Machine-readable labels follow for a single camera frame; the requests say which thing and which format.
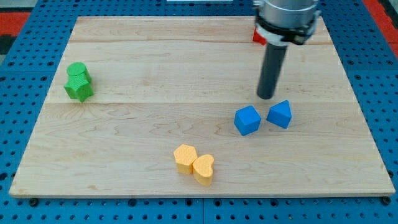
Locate wooden board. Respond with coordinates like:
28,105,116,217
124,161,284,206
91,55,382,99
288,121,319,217
9,17,396,198

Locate red block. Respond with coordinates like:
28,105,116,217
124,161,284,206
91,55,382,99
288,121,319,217
252,28,267,45

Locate yellow heart block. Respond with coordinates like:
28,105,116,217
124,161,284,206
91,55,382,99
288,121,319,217
192,154,215,186

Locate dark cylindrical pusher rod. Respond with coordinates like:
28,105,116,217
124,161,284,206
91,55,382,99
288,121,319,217
257,44,287,100

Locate green star block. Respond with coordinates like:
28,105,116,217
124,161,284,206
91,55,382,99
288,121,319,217
64,73,94,102

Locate yellow hexagon block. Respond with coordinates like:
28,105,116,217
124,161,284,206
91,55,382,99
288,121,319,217
174,144,198,174

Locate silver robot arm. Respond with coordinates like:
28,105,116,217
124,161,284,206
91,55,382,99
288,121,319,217
253,0,321,47

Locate green circle block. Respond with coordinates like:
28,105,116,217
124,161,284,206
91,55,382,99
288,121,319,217
67,62,91,83

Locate blue triangle block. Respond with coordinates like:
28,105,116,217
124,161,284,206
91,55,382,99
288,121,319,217
266,100,292,129

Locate blue cube block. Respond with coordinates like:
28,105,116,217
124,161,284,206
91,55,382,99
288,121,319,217
234,105,261,136

